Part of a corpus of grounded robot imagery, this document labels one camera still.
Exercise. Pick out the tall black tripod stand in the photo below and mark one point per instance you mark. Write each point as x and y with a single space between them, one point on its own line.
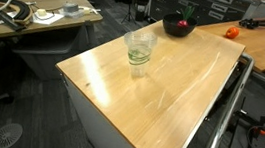
129 10

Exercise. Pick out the white plug adapter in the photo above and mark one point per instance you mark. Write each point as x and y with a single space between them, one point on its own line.
89 10

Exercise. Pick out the dark drawer cabinet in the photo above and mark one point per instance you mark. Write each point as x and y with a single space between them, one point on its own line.
220 8

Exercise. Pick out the orange toy fruit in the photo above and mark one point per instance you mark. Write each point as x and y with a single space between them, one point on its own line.
232 32

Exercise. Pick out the red toy radish green leaves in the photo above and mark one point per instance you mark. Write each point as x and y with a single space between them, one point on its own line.
183 23

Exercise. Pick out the pale yellow small block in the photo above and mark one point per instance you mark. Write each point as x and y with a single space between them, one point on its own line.
41 12

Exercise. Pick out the round perforated floor disc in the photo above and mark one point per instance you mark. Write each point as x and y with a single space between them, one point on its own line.
6 135

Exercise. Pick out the black bowl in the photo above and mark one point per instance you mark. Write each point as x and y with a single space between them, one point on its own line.
171 28

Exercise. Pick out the clear plastic container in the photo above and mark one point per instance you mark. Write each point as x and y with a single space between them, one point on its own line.
75 13

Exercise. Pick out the large white paper sheet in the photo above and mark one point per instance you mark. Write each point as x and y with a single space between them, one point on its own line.
50 18

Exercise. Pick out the black flat bar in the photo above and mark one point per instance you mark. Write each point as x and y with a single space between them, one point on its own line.
1 17

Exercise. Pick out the grey tape roll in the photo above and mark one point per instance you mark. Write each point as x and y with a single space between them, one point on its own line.
70 7

